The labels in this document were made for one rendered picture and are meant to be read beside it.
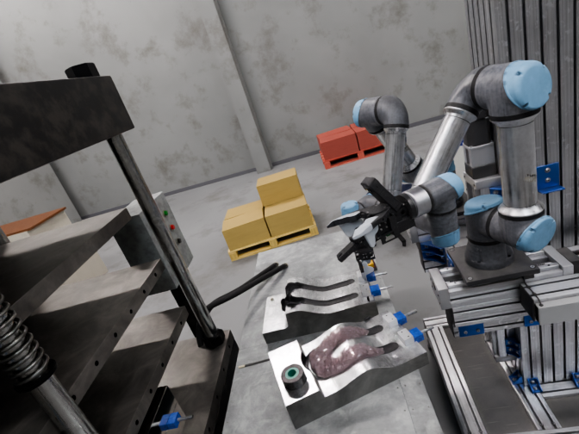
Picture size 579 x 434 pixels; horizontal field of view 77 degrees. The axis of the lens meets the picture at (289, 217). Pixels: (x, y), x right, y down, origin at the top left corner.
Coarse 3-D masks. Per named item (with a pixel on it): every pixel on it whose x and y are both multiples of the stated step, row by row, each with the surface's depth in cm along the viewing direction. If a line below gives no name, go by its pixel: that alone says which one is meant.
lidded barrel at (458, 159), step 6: (462, 144) 335; (462, 150) 339; (456, 156) 346; (462, 156) 342; (456, 162) 350; (462, 162) 345; (456, 168) 353; (462, 168) 348; (456, 174) 357; (462, 174) 352; (462, 180) 355
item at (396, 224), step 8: (400, 200) 92; (408, 200) 89; (368, 208) 92; (376, 208) 90; (384, 208) 87; (392, 208) 90; (408, 208) 90; (368, 216) 88; (392, 216) 88; (400, 216) 91; (408, 216) 92; (384, 224) 89; (392, 224) 88; (400, 224) 91; (408, 224) 91; (384, 232) 90; (392, 232) 92; (400, 232) 91; (384, 240) 88
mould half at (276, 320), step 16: (352, 272) 171; (336, 288) 164; (352, 288) 160; (272, 304) 173; (304, 304) 155; (336, 304) 154; (352, 304) 151; (368, 304) 148; (272, 320) 162; (288, 320) 153; (304, 320) 152; (320, 320) 152; (336, 320) 152; (352, 320) 152; (272, 336) 156; (288, 336) 156
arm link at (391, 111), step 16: (384, 96) 142; (384, 112) 140; (400, 112) 138; (384, 128) 142; (400, 128) 138; (400, 144) 140; (384, 160) 144; (400, 160) 141; (384, 176) 144; (400, 176) 142; (400, 192) 144
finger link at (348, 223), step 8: (344, 216) 94; (352, 216) 92; (360, 216) 93; (328, 224) 95; (336, 224) 94; (344, 224) 95; (352, 224) 94; (360, 224) 94; (344, 232) 96; (352, 232) 95
